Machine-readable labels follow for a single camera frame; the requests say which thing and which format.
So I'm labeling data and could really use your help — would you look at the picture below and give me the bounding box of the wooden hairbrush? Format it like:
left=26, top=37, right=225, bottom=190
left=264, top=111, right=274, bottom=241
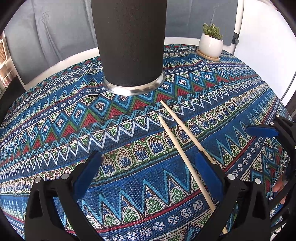
left=0, top=38, right=9, bottom=66

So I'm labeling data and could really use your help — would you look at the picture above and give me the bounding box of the grey-blue backdrop cloth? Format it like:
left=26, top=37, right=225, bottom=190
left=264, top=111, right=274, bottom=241
left=4, top=1, right=238, bottom=84

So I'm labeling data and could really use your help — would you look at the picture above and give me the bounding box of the pink jar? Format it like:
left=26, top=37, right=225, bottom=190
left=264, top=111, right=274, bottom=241
left=0, top=65, right=16, bottom=88

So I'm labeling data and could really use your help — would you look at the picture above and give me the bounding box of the patterned blue tablecloth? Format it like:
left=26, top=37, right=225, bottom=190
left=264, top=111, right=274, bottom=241
left=1, top=45, right=290, bottom=240

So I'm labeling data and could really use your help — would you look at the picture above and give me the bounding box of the wooden chopstick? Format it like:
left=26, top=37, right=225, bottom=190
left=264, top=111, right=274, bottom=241
left=157, top=115, right=229, bottom=235
left=161, top=100, right=217, bottom=165

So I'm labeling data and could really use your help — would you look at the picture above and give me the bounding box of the white pot with cactus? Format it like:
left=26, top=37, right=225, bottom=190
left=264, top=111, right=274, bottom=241
left=198, top=23, right=223, bottom=58

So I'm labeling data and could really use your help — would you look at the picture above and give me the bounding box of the person's right hand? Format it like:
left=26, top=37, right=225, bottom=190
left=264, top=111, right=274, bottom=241
left=273, top=177, right=286, bottom=192

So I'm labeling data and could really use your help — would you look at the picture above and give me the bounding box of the black cylindrical utensil holder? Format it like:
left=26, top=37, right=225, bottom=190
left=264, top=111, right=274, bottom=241
left=91, top=1, right=167, bottom=96

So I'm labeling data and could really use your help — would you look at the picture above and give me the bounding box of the white foam board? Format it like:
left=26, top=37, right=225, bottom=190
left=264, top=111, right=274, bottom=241
left=234, top=1, right=295, bottom=104

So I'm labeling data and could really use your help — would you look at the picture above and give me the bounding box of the round wooden coaster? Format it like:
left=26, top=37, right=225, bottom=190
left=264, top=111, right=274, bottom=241
left=197, top=49, right=220, bottom=62

